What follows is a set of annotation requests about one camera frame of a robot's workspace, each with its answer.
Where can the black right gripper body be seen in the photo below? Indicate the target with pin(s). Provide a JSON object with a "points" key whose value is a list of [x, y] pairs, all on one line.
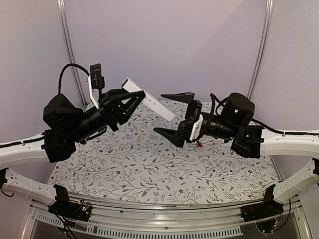
{"points": [[192, 113]]}

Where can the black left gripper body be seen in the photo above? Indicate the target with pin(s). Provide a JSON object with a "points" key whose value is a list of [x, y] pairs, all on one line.
{"points": [[109, 113]]}

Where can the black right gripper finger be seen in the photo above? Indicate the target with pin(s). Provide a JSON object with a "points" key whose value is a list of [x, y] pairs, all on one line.
{"points": [[170, 135], [186, 97]]}

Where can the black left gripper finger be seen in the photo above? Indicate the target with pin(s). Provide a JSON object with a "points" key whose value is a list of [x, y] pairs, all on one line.
{"points": [[128, 106], [137, 94]]}

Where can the white remote control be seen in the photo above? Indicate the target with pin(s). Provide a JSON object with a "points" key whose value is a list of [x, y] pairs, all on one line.
{"points": [[149, 100]]}

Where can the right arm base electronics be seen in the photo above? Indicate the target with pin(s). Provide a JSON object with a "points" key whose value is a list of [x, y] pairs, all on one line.
{"points": [[267, 208]]}

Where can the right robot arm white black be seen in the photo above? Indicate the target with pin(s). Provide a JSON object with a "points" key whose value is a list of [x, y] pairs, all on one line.
{"points": [[231, 120]]}

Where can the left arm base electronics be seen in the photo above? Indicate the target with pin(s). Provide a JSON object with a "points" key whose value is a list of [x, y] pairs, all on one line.
{"points": [[80, 210]]}

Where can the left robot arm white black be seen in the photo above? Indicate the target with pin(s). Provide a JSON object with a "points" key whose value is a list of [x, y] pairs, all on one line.
{"points": [[68, 125]]}

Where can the floral patterned table mat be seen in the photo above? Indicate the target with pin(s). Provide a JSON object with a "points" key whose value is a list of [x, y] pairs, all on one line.
{"points": [[137, 164]]}

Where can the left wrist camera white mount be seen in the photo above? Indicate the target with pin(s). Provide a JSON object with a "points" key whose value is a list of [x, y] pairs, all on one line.
{"points": [[96, 84]]}

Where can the left aluminium frame post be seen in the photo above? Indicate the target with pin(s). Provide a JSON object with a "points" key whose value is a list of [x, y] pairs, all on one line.
{"points": [[69, 50]]}

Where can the aluminium frame post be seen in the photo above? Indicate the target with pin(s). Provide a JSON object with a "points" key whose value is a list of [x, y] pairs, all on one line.
{"points": [[262, 48], [69, 50]]}

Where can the front aluminium rail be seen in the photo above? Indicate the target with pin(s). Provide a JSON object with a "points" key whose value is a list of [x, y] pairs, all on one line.
{"points": [[115, 219]]}

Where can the right aluminium frame post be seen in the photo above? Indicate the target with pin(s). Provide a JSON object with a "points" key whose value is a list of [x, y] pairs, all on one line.
{"points": [[262, 48]]}

